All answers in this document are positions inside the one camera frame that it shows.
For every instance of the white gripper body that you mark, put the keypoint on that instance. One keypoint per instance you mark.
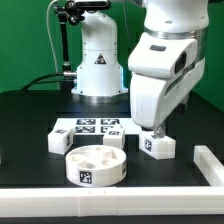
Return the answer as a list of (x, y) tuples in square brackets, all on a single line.
[(163, 73)]

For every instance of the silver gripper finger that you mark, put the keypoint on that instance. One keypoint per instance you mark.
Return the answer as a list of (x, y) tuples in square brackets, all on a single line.
[(159, 132)]

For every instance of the white round stool seat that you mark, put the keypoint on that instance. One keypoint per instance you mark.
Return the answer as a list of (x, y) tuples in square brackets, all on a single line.
[(96, 166)]

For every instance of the white front wall rail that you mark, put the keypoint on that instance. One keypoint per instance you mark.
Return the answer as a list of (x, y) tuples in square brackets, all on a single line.
[(114, 201)]

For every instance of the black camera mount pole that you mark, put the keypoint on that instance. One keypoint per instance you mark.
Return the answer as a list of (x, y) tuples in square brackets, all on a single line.
[(67, 14)]

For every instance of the white marker sheet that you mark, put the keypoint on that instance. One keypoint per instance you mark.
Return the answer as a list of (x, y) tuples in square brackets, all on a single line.
[(96, 126)]

